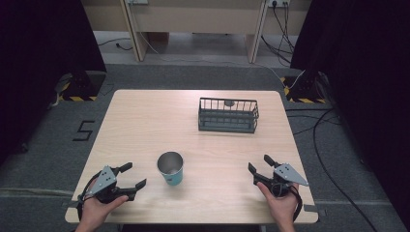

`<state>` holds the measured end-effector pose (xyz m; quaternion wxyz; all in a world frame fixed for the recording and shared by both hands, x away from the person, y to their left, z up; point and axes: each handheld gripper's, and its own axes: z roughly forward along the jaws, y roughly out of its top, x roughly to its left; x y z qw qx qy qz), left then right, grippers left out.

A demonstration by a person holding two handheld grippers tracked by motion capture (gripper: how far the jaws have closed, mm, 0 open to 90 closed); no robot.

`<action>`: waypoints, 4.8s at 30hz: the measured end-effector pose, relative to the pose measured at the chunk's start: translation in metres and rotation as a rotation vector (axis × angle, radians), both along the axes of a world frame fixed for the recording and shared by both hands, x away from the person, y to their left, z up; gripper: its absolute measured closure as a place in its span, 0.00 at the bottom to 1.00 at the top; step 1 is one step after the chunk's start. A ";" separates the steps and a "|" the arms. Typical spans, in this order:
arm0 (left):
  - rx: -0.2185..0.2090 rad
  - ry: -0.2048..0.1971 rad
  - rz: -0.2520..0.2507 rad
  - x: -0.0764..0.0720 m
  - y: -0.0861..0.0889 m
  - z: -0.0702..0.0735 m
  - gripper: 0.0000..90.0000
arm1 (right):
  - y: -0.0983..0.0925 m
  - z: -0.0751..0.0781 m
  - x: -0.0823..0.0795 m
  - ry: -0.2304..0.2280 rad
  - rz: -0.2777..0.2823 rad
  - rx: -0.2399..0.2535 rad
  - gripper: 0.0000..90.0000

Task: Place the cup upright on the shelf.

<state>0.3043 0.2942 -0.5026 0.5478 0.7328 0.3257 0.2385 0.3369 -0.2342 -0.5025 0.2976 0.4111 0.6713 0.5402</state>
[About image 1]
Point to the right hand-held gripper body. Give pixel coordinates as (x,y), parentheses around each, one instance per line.
(283,179)

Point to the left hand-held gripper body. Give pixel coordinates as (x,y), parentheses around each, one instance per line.
(104,180)

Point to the person's right hand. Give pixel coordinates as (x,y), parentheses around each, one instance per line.
(280,204)

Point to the person's left hand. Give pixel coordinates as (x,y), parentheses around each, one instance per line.
(96,209)

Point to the teal steel cup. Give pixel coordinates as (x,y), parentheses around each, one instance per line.
(172,175)

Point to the stand base with hazard tape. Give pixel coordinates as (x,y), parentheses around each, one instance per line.
(82,87)
(304,88)

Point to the dark curtain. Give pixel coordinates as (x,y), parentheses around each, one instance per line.
(42,64)
(364,80)

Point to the white power strip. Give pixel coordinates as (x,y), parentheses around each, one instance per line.
(279,2)
(138,1)

